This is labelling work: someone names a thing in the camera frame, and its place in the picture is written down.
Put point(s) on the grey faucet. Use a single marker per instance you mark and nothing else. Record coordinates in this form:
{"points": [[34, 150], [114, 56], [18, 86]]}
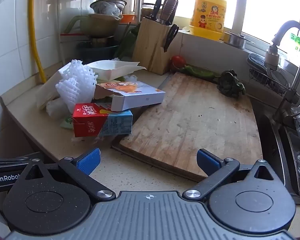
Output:
{"points": [[291, 26]]}

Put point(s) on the steel bowl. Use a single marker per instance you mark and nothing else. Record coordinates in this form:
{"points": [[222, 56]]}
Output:
{"points": [[102, 4]]}

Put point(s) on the steel sink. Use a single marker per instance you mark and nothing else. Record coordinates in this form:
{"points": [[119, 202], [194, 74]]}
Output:
{"points": [[280, 155]]}

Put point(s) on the white cardboard box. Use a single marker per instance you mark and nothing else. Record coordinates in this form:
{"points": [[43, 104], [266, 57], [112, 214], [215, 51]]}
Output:
{"points": [[48, 90]]}

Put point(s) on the glass jar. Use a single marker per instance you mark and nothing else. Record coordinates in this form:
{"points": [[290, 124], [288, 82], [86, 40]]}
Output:
{"points": [[147, 10]]}

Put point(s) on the dark leafy vegetable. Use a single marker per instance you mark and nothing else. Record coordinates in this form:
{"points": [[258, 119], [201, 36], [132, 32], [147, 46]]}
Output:
{"points": [[230, 83]]}

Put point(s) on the yellow detergent bottle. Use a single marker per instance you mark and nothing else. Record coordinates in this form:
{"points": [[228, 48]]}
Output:
{"points": [[207, 12]]}

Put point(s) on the yellow pipe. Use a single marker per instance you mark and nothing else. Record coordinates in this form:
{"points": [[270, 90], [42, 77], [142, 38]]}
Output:
{"points": [[34, 42]]}

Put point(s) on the steel cup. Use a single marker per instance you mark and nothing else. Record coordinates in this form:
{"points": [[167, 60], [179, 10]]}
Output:
{"points": [[236, 40]]}

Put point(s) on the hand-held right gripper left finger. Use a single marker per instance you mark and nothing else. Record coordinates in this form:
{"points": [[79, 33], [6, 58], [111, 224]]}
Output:
{"points": [[88, 162]]}

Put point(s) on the orange and white box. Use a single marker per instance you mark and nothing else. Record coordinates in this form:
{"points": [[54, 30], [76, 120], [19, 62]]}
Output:
{"points": [[140, 100]]}

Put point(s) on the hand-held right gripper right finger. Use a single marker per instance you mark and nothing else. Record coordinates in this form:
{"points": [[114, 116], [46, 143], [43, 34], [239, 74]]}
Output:
{"points": [[207, 162]]}

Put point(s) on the green pepper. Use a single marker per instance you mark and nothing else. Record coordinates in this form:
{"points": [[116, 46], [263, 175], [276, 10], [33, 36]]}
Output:
{"points": [[200, 72]]}

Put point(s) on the red tomato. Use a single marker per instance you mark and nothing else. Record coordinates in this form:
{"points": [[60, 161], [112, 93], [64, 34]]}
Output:
{"points": [[178, 62]]}

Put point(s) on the dark scouring pad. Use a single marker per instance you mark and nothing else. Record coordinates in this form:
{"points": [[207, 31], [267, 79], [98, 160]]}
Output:
{"points": [[257, 60]]}

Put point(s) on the teal plastic basin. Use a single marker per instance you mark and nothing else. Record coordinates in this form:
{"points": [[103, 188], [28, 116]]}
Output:
{"points": [[97, 52]]}

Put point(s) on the red drink carton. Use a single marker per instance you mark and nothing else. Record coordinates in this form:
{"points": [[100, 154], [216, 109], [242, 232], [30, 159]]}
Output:
{"points": [[90, 120]]}

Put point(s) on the orange bowl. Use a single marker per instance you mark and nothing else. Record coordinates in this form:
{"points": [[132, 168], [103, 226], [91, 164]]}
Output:
{"points": [[128, 18]]}

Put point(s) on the black scissors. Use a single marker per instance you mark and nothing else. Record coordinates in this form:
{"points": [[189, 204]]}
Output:
{"points": [[172, 36]]}

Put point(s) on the wooden knife block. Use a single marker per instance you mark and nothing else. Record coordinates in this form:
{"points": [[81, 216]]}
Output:
{"points": [[152, 47]]}

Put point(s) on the wooden cutting board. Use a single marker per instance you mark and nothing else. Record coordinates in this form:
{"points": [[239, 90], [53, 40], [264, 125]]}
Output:
{"points": [[195, 125]]}

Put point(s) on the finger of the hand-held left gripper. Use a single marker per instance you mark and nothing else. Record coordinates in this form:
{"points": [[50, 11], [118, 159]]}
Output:
{"points": [[10, 160]]}

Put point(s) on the white paper box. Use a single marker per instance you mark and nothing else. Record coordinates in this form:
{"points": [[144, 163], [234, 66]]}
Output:
{"points": [[110, 66]]}

